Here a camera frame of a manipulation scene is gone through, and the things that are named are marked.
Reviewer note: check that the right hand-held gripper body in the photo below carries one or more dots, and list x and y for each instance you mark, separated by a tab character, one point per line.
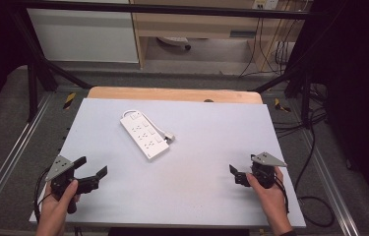
265	170

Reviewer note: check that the white wall socket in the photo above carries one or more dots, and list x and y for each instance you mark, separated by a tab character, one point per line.
265	4

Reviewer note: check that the yellow black tape strip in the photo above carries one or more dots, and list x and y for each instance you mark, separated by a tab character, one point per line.
69	100
281	105

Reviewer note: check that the white cabinet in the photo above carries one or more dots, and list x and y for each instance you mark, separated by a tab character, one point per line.
83	34

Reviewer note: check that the wooden table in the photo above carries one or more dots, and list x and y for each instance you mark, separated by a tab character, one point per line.
172	94

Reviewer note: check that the person's left hand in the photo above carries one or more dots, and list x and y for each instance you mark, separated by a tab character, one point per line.
55	209

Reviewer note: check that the white device under desk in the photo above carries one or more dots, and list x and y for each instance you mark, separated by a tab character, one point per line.
173	41

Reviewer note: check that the aluminium floor rail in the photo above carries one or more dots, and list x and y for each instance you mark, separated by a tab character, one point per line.
6	167
331	183

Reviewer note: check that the black metal frame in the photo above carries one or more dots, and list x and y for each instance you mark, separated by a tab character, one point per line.
172	9

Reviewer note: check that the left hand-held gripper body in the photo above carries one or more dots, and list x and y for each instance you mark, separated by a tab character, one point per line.
61	170

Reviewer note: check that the wooden desk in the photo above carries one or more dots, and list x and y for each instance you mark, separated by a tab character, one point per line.
198	24

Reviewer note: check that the white power strip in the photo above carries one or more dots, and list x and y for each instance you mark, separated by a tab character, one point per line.
144	134

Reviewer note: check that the person's right hand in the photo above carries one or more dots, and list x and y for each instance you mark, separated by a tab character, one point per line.
270	200

